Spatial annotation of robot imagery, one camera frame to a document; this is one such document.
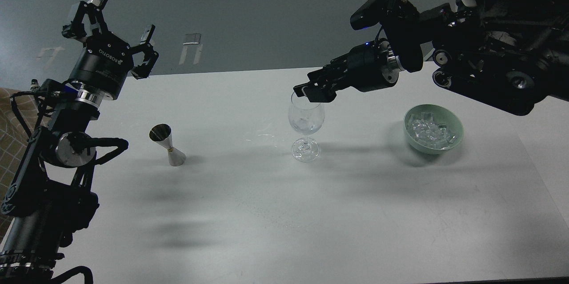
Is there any person in grey clothes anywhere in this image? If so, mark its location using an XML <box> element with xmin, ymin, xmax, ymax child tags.
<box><xmin>454</xmin><ymin>0</ymin><xmax>568</xmax><ymax>55</ymax></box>

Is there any clear ice cubes pile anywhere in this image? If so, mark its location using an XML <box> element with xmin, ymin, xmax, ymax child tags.
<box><xmin>406</xmin><ymin>112</ymin><xmax>458</xmax><ymax>150</ymax></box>

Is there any steel double jigger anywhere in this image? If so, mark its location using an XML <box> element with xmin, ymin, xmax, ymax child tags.
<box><xmin>149</xmin><ymin>124</ymin><xmax>186</xmax><ymax>167</ymax></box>

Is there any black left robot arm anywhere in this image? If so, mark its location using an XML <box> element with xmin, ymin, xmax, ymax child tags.
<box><xmin>1</xmin><ymin>0</ymin><xmax>159</xmax><ymax>284</ymax></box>

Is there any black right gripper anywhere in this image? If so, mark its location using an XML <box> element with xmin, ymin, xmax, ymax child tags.
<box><xmin>293</xmin><ymin>42</ymin><xmax>398</xmax><ymax>102</ymax></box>

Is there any plaid brown cloth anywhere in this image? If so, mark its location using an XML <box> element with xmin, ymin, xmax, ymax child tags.
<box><xmin>0</xmin><ymin>88</ymin><xmax>49</xmax><ymax>231</ymax></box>

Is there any green bowl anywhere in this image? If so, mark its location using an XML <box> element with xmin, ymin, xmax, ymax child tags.
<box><xmin>403</xmin><ymin>104</ymin><xmax>464</xmax><ymax>155</ymax></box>

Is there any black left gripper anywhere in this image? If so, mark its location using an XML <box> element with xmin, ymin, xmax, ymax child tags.
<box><xmin>61</xmin><ymin>0</ymin><xmax>159</xmax><ymax>100</ymax></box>

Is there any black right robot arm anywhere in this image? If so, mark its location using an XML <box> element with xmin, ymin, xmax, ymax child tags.
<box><xmin>293</xmin><ymin>0</ymin><xmax>568</xmax><ymax>116</ymax></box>

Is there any clear wine glass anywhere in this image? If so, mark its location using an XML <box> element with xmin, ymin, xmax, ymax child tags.
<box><xmin>287</xmin><ymin>92</ymin><xmax>325</xmax><ymax>163</ymax></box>

